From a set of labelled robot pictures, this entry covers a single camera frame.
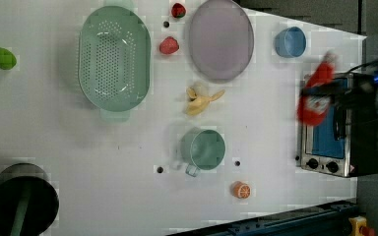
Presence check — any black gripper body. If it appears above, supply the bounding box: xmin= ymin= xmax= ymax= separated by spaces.
xmin=335 ymin=71 xmax=378 ymax=108

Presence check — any purple round plate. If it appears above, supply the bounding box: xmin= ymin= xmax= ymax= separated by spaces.
xmin=188 ymin=0 xmax=254 ymax=81

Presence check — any black toaster oven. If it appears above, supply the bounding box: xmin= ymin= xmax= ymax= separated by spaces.
xmin=297 ymin=80 xmax=378 ymax=178

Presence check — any blue bowl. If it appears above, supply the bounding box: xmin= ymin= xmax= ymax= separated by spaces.
xmin=274 ymin=27 xmax=307 ymax=58

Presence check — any orange slice toy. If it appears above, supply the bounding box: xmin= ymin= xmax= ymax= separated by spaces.
xmin=232 ymin=181 xmax=251 ymax=199

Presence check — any peeled toy banana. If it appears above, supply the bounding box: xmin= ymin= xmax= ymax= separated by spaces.
xmin=185 ymin=82 xmax=225 ymax=116

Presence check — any green mug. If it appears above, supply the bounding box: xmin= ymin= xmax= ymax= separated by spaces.
xmin=180 ymin=128 xmax=226 ymax=177

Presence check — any red toy strawberry lower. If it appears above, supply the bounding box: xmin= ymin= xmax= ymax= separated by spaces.
xmin=159 ymin=36 xmax=179 ymax=55

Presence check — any red toy strawberry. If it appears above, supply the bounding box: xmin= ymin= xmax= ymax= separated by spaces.
xmin=159 ymin=36 xmax=179 ymax=55
xmin=171 ymin=3 xmax=186 ymax=19

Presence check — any red toy strawberry upper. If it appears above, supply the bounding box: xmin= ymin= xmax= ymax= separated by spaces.
xmin=171 ymin=3 xmax=186 ymax=19

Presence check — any green perforated colander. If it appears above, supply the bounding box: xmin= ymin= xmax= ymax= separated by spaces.
xmin=78 ymin=0 xmax=152 ymax=122

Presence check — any green toy avocado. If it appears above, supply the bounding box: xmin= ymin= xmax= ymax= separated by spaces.
xmin=0 ymin=47 xmax=17 ymax=70

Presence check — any black pot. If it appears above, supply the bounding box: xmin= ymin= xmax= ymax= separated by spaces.
xmin=0 ymin=163 xmax=59 ymax=236

